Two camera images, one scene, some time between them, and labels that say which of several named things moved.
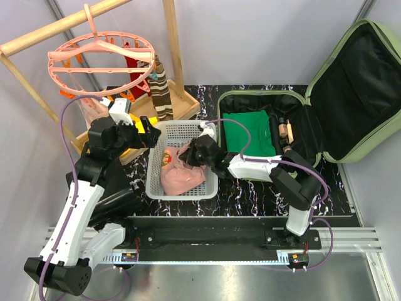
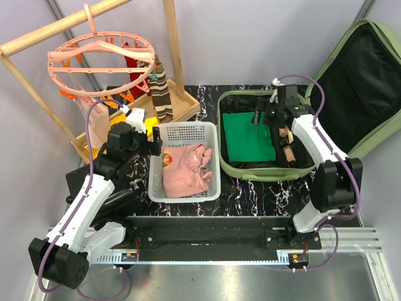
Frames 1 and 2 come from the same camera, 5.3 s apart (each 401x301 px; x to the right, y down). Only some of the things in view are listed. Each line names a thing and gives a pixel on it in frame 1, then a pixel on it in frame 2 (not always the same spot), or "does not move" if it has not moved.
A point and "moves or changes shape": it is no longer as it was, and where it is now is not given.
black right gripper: x=188 y=157 -> x=261 y=105
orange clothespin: x=69 y=95 does not move
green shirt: x=236 y=135 does not move
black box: x=118 y=204 does not move
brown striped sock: x=160 y=93 does not move
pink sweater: x=177 y=176 moves or changes shape
